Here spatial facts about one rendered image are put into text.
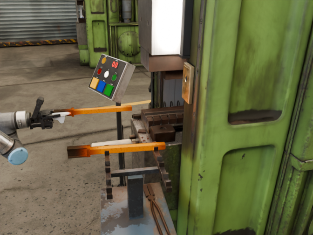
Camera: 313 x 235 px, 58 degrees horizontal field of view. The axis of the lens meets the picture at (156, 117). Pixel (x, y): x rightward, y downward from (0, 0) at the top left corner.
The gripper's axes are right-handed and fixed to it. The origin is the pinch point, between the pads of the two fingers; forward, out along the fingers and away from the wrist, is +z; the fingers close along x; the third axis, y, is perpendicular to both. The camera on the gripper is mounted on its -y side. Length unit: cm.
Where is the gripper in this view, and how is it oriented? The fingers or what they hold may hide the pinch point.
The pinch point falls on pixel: (67, 111)
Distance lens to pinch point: 157.4
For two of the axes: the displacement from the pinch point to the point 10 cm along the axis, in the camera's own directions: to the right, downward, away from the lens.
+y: 0.1, 9.1, 4.2
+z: 9.7, -1.1, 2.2
